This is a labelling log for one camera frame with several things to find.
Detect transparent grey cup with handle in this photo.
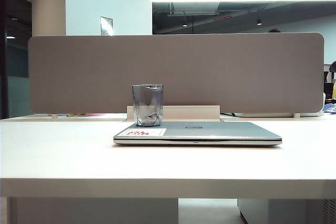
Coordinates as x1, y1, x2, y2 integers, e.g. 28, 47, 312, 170
131, 84, 164, 127

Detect silver closed laptop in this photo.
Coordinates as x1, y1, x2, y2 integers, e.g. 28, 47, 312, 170
113, 121, 283, 146

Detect white sticker with red print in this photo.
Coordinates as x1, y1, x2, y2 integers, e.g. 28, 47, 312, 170
123, 128, 168, 137

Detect brown fabric desk divider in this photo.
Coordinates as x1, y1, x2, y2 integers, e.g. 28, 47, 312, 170
28, 32, 326, 114

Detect pink and orange papers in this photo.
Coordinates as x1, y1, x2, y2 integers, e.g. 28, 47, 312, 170
65, 112, 106, 117

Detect flat white device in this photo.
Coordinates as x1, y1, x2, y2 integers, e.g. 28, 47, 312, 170
232, 112, 324, 118

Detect beige under-desk panel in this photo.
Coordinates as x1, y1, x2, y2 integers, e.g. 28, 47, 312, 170
7, 197, 179, 224

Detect dark glass door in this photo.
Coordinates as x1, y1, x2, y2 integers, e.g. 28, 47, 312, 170
0, 0, 33, 120

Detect blue patterned cloth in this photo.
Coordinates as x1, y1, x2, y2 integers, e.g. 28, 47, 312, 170
322, 103, 336, 114

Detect person in yellow top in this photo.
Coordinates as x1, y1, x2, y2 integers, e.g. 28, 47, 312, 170
329, 60, 336, 100

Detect framed wall notice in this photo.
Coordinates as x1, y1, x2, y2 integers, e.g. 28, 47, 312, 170
100, 16, 114, 36

